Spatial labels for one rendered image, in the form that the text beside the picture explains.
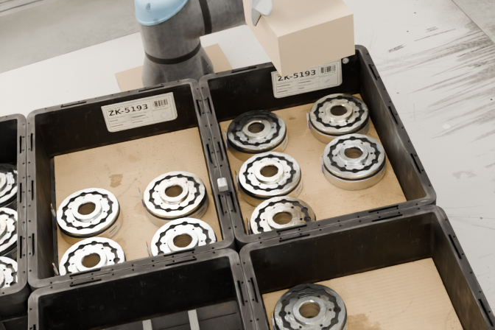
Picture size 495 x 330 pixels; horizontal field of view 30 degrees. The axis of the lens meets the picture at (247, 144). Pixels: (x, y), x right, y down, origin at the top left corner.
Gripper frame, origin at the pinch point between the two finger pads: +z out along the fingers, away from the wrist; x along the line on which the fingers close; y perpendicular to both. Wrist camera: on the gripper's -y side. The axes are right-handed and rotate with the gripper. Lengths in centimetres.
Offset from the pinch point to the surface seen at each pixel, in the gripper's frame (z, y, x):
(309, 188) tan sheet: 27.4, 10.8, -4.3
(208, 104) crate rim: 17.5, -5.3, -15.1
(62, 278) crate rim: 17, 21, -46
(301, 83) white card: 22.5, -8.9, 2.9
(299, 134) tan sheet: 27.4, -1.9, -0.7
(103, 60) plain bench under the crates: 41, -58, -26
